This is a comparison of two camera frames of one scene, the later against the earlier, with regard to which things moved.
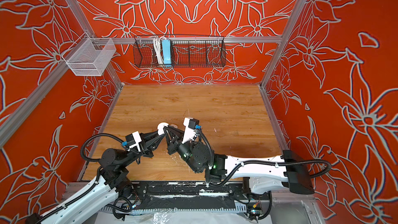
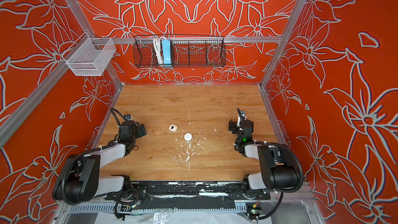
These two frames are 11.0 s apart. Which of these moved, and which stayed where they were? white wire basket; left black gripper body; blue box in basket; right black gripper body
Moved: right black gripper body; left black gripper body
Stayed: blue box in basket; white wire basket
